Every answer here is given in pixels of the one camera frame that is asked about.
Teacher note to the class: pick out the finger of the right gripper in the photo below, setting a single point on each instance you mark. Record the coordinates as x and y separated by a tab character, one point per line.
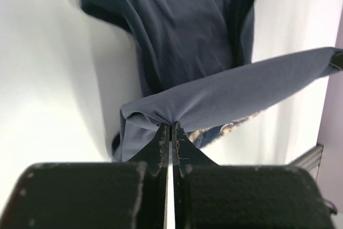
337	61

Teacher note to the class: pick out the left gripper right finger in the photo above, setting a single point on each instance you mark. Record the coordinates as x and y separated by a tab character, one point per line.
208	195

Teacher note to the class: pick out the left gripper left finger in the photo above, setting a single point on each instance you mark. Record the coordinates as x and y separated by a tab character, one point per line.
129	194

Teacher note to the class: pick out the blue graphic tank top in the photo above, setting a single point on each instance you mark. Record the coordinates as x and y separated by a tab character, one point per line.
195	68

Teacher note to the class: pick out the right aluminium frame post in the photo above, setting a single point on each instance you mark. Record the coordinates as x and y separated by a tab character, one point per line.
310	161

